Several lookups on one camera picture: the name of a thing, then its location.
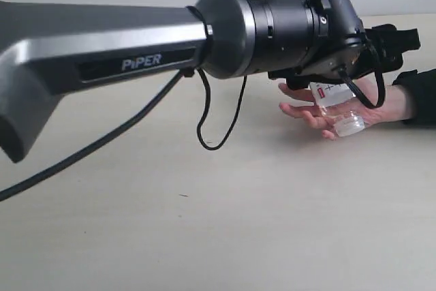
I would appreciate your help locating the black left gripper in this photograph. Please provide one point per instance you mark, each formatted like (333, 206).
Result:
(339, 40)

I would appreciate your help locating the green apple label bottle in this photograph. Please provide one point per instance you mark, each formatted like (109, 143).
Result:
(335, 104)

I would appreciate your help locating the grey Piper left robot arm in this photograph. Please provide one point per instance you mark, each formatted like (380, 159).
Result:
(50, 50)

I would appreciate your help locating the forearm in black sleeve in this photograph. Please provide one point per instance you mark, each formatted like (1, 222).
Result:
(410, 99)

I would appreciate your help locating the open bare human hand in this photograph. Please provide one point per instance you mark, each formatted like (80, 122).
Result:
(310, 113)

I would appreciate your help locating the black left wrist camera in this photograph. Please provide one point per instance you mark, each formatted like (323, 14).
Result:
(390, 44)

